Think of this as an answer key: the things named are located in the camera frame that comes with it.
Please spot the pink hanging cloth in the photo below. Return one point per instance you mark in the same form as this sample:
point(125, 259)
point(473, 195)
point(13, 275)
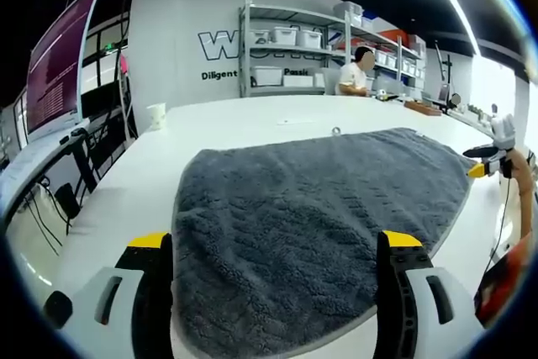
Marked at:
point(124, 65)

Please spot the brown wooden tray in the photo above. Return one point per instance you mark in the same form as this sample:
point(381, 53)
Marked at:
point(422, 107)

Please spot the red and black object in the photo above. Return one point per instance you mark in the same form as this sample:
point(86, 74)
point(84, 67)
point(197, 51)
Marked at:
point(502, 283)

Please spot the small white label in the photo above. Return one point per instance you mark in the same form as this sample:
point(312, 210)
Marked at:
point(294, 121)

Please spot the large curved monitor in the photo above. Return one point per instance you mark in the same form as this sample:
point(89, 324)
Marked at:
point(59, 69)

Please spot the grey towel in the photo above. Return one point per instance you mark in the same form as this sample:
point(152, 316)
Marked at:
point(294, 207)

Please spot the black round knob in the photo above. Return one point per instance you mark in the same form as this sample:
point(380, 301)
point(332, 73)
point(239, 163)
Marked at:
point(56, 310)

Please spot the grey metal shelving unit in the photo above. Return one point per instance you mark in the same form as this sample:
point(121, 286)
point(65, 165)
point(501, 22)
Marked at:
point(290, 12)

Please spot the black stand with laptop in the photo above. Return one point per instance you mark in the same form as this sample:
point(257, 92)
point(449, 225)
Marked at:
point(446, 77)

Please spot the white computer desk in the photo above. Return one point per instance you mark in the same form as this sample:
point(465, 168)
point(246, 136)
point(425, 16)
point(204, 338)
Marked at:
point(33, 157)

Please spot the group of white storage boxes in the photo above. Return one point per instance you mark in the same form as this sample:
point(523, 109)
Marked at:
point(283, 35)

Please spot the white paper cup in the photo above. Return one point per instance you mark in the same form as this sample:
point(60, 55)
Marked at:
point(156, 117)

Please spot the black power adapter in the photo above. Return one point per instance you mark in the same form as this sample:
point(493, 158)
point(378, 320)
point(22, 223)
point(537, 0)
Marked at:
point(67, 201)

